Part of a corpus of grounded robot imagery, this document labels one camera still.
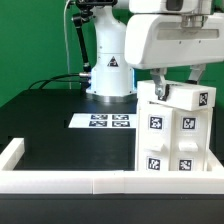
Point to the white cabinet door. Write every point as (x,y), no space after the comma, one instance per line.
(154,138)
(190,140)

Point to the white cabinet top block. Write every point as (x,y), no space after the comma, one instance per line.
(190,97)

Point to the white marker sheet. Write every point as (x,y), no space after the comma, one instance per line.
(109,121)

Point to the white U-shaped fence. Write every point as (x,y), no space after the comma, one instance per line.
(12,181)

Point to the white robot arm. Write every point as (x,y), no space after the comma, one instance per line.
(112,75)

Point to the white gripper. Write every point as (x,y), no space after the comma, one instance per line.
(171,33)

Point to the white cabinet body box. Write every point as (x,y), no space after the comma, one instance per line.
(171,139)

